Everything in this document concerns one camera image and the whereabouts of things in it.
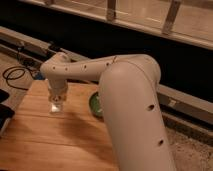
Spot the black connector box on rail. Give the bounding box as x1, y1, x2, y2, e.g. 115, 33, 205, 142
48, 43, 62, 55

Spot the metal floor rail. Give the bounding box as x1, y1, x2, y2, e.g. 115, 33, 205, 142
0, 26, 213, 144

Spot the black device at left edge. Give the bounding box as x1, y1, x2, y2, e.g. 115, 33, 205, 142
0, 89, 15, 136

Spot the white plastic bottle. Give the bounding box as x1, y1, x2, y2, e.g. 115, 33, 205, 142
50, 103, 63, 113

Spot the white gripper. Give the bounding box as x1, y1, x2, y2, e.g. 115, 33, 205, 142
48, 82, 68, 104

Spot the black coiled cable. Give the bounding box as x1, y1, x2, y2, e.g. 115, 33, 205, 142
2, 65, 36, 91

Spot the green ceramic bowl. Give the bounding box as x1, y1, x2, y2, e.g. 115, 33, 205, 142
89, 92, 103, 118

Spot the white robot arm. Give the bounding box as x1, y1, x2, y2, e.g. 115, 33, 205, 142
40, 52, 177, 171

